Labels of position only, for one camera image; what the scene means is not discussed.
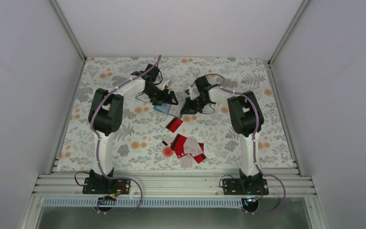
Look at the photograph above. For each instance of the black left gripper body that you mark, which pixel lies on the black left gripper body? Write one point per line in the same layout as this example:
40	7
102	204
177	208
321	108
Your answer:
156	96

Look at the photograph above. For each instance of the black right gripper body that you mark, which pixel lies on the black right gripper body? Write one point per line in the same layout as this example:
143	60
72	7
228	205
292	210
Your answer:
196	106

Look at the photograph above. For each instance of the blue leather card holder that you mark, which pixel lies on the blue leather card holder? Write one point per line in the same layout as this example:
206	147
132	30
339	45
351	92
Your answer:
164	108

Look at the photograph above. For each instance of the red card with black stripe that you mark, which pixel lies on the red card with black stripe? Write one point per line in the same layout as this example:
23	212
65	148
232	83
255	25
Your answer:
177	145

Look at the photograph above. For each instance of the white floral card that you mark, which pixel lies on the white floral card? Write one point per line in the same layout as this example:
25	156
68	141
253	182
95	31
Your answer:
175	110

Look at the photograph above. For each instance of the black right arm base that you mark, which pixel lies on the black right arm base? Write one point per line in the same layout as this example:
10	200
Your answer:
244	185

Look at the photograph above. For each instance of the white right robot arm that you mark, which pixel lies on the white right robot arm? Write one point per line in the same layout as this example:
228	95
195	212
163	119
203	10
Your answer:
245	115

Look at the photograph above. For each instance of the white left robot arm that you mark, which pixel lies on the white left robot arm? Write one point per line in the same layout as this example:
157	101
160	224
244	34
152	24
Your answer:
106	111

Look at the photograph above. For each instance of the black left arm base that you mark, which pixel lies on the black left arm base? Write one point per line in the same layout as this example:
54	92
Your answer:
99	184

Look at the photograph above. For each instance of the small red card right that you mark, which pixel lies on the small red card right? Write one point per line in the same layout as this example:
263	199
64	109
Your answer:
201	145

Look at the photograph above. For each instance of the white card with red circle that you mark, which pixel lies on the white card with red circle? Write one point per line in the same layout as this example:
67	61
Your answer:
167	150

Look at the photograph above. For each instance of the aluminium corner post left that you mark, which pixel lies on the aluminium corner post left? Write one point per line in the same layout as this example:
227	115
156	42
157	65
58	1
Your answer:
68	30

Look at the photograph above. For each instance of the aluminium corner post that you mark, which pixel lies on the aluminium corner post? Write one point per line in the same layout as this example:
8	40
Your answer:
288	32
68	30

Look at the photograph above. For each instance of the aluminium rail frame front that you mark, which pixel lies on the aluminium rail frame front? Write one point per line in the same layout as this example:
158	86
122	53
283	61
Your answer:
174	184

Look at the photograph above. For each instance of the aluminium corner post right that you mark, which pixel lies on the aluminium corner post right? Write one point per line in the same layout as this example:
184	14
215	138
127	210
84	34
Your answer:
288	32

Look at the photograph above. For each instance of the white cable duct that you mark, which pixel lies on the white cable duct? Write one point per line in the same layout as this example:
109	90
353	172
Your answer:
126	202

